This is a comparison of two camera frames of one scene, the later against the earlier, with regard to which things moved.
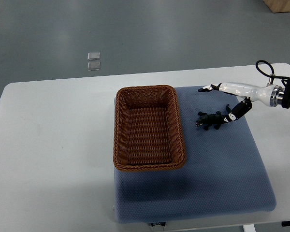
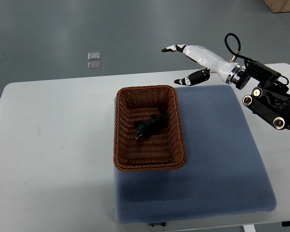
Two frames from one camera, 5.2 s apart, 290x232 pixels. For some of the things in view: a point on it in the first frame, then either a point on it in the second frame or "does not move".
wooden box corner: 278,6 does not move
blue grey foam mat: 225,171 does not move
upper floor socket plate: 93,56 does not move
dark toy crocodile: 215,120 → 154,125
